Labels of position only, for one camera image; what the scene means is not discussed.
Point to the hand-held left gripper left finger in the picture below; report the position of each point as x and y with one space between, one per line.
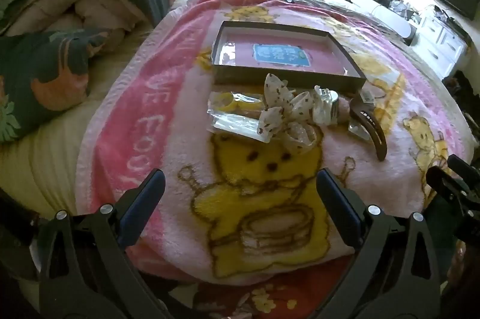
144 199

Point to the white dresser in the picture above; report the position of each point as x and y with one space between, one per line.
438 38

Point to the white dotted hair bow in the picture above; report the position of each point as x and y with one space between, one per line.
296 109

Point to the leaf print quilt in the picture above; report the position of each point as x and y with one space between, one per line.
45 79

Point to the brown hair clip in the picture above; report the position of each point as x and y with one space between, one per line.
375 131

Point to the shallow cardboard box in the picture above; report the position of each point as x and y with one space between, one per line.
243 53

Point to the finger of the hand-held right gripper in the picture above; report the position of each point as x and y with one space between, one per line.
444 184
465 165

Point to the clear plastic packet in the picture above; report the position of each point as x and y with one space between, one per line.
236 126

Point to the clear earring packet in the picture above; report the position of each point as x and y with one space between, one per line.
367 94

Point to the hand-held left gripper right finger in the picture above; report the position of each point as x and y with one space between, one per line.
337 206

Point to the pink bear printed blanket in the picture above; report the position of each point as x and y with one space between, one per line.
168 139

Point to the beige bed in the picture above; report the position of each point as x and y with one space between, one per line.
48 161

